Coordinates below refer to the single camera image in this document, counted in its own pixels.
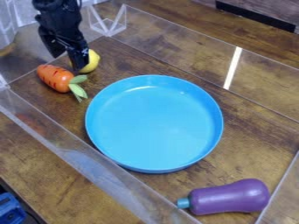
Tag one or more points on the clear acrylic enclosure wall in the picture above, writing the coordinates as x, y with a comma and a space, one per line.
242, 61

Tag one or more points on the orange toy carrot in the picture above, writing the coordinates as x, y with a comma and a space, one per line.
62, 80

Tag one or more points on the clear acrylic corner bracket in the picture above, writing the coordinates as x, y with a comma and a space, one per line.
108, 27

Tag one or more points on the yellow toy lemon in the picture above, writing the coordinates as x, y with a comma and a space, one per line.
94, 58

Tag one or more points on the purple toy eggplant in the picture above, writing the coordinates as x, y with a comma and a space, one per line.
245, 196

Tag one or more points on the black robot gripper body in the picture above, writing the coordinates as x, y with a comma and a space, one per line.
59, 16

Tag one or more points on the blue object at corner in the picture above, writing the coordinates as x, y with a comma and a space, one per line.
13, 213

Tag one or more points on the blue round plate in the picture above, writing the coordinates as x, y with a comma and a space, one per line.
154, 123

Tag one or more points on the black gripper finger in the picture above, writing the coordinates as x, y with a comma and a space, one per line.
79, 56
53, 45

